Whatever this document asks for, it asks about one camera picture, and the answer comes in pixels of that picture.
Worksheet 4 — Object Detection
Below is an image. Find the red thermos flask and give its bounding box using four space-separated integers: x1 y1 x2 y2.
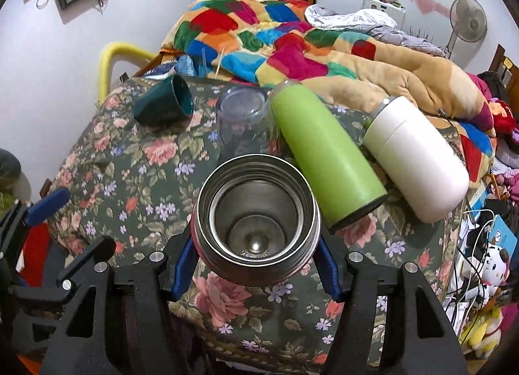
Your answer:
191 153 321 287

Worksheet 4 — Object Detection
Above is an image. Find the clear glass cup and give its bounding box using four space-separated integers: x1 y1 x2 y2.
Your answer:
216 86 272 163

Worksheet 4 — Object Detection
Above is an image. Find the green thermos bottle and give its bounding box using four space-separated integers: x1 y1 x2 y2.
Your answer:
270 81 388 233

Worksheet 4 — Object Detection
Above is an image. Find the white thermos bottle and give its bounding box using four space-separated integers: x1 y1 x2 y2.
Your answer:
362 96 470 224

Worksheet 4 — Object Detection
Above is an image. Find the white cow plush toy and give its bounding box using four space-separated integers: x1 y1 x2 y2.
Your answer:
481 244 509 287

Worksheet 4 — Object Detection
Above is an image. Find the yellow plush toy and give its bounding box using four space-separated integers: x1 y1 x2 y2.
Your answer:
461 308 503 359

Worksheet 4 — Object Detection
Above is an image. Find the blue white box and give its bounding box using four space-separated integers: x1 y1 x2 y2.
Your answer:
488 215 517 256

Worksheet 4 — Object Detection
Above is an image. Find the dark green mug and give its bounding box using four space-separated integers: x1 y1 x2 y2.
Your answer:
134 75 194 127

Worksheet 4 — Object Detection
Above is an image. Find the red plush toy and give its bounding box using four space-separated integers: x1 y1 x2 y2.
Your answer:
488 98 518 137

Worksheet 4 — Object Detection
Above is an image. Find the pink clothes pile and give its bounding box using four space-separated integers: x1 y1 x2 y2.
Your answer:
468 73 492 101

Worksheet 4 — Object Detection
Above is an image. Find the yellow foam tube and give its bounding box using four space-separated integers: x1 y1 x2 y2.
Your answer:
98 41 157 104

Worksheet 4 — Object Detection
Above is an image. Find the colourful patchwork blanket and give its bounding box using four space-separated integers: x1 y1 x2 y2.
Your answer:
161 0 497 188

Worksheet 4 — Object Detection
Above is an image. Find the grey white crumpled cloth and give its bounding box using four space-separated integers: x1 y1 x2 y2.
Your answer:
304 4 446 58

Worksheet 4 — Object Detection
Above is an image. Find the wooden headboard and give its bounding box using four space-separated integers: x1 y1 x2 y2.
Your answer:
489 44 519 109

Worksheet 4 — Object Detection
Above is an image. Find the standing electric fan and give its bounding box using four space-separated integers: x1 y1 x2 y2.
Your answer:
444 0 487 58

